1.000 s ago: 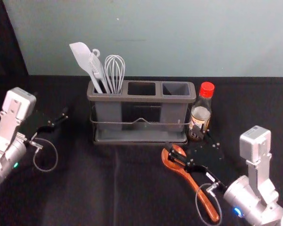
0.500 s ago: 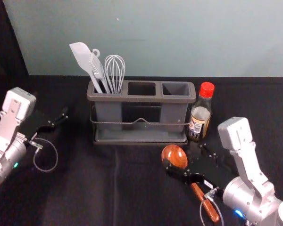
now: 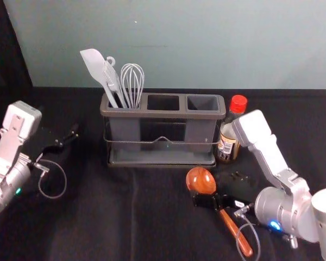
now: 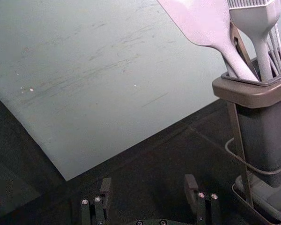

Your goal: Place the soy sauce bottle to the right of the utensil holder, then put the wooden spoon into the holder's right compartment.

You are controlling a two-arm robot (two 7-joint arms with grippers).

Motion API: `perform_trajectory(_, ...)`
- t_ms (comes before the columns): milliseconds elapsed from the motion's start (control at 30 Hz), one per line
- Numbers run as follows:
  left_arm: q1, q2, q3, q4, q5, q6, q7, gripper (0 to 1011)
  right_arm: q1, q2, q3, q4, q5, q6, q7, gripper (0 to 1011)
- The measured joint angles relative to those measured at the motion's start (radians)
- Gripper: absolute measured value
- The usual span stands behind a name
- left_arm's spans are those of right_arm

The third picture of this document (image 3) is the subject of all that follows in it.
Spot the thin left gripper cable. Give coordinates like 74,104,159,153
29,158,68,200

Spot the thin gripper cable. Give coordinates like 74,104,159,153
234,203,262,259
29,158,68,200

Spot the thin right gripper cable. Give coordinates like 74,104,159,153
234,203,262,259

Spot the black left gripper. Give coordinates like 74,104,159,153
23,123,80,167

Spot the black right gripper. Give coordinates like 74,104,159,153
192,170,259,218

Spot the dark sauce bottle red cap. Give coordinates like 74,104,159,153
216,94,249,165

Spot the black table cloth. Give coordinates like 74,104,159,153
0,86,326,261

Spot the grey three-slot utensil holder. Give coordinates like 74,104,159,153
99,92,227,153

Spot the brown wooden spoon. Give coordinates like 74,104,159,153
185,166,254,258

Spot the grey whisk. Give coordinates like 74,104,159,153
120,63,146,109

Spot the grey drip tray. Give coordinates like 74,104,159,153
108,150,216,166

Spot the grey slotted turner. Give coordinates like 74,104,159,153
102,55,128,109

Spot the black curtain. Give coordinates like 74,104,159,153
0,0,34,89

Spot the grey silicone spatula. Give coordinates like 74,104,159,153
79,48,121,109

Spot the dark wire rack frame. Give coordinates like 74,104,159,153
102,115,218,169

